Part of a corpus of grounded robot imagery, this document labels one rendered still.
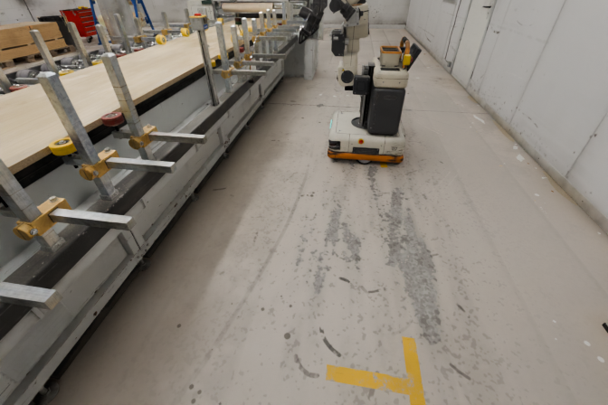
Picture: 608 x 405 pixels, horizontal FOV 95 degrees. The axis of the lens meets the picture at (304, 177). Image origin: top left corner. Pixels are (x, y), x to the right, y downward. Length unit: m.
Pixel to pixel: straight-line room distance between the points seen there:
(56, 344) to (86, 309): 0.15
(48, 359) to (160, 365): 0.41
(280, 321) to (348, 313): 0.35
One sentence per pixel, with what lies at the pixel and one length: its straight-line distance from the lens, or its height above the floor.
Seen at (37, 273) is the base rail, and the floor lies 0.70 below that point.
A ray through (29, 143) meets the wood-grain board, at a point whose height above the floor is 0.90.
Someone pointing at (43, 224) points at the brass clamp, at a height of 0.80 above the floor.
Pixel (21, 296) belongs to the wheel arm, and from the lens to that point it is 0.89.
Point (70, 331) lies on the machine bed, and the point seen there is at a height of 0.17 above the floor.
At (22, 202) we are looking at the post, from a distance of 1.09.
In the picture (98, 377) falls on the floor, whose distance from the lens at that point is 1.71.
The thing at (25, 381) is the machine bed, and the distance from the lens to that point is 1.66.
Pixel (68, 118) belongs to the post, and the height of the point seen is 1.03.
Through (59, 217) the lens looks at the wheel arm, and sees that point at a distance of 1.11.
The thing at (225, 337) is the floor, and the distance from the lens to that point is 1.57.
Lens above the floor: 1.38
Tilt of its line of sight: 35 degrees down
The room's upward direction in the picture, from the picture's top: 1 degrees counter-clockwise
